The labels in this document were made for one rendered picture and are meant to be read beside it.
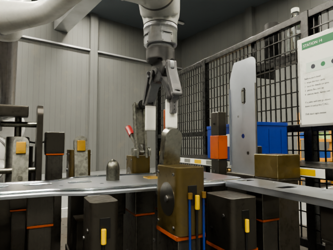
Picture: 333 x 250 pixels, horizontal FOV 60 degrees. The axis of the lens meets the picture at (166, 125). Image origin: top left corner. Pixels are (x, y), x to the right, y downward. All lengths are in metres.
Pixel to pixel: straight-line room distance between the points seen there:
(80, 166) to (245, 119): 0.49
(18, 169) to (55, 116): 10.98
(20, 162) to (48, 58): 11.33
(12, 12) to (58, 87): 11.03
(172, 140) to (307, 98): 0.64
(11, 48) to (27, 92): 10.43
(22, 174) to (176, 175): 0.43
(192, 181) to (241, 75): 0.48
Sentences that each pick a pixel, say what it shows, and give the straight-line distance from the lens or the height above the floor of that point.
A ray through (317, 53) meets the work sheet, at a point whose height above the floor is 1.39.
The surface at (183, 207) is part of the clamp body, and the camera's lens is 0.51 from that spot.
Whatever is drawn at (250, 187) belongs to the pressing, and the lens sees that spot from 0.64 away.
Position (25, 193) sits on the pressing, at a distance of 0.60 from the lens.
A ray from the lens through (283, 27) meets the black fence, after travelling 1.23.
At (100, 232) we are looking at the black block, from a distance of 0.51.
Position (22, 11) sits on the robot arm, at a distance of 0.94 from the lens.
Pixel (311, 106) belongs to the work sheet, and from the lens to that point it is 1.09.
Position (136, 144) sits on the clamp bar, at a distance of 0.87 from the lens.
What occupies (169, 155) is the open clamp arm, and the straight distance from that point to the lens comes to 0.57.
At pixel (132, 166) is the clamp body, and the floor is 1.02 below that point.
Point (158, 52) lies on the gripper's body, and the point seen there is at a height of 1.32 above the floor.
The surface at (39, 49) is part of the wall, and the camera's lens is 12.10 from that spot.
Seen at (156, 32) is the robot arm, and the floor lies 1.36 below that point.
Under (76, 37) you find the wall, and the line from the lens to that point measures 12.69.
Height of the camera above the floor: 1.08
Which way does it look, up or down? 4 degrees up
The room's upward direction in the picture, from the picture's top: straight up
